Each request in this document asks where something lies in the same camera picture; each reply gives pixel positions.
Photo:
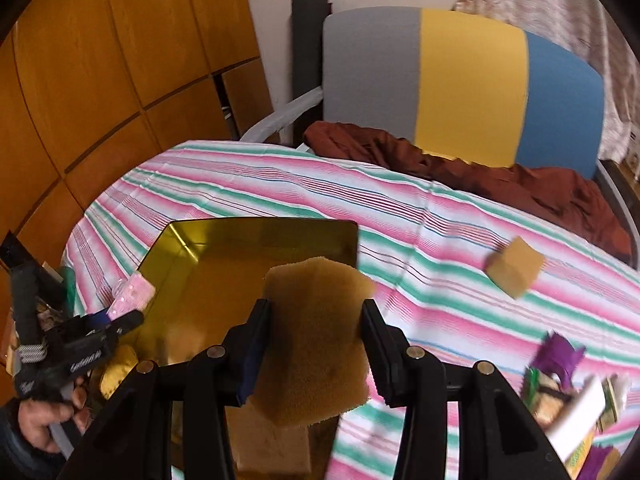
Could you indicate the grey yellow blue chair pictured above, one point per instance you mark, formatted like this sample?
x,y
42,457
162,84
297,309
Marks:
x,y
465,85

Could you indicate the person's left hand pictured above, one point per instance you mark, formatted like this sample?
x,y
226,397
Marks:
x,y
40,420

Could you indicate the green tea box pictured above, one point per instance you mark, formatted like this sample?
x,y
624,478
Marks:
x,y
580,415

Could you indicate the striped tablecloth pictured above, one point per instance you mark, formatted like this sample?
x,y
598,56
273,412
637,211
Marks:
x,y
300,185

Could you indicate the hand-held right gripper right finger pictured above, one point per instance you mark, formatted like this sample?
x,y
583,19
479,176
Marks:
x,y
382,360

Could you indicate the large tan sponge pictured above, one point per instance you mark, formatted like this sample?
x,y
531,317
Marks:
x,y
310,340

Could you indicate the tan sponge block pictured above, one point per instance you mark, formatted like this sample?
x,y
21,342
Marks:
x,y
515,267

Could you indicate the yellow label cracker packet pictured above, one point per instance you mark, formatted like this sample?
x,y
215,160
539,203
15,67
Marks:
x,y
580,452

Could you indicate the wooden cabinet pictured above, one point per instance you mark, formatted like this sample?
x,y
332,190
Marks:
x,y
100,60

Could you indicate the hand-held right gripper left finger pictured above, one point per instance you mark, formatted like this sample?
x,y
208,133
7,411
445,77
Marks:
x,y
248,360

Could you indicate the reddish brown cloth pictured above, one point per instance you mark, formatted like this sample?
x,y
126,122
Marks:
x,y
550,195

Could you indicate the pale patterned curtain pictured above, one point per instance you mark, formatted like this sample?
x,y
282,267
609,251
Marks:
x,y
575,10

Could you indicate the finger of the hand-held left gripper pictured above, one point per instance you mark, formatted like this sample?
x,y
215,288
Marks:
x,y
125,321

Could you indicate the pink patterned packet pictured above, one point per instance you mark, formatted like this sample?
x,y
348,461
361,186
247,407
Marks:
x,y
132,295

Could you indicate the gold metal tin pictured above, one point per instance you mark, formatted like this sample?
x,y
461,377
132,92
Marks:
x,y
220,260

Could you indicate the tan sponge slab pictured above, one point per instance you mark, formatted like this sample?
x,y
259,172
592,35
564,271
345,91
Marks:
x,y
272,442

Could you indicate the black rolled mat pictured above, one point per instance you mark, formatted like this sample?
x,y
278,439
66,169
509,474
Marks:
x,y
307,50

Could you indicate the yellow textured sponge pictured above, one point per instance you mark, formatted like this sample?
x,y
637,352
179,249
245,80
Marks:
x,y
117,372

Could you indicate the black label cracker packet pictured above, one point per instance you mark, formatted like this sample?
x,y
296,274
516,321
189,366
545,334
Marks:
x,y
545,402

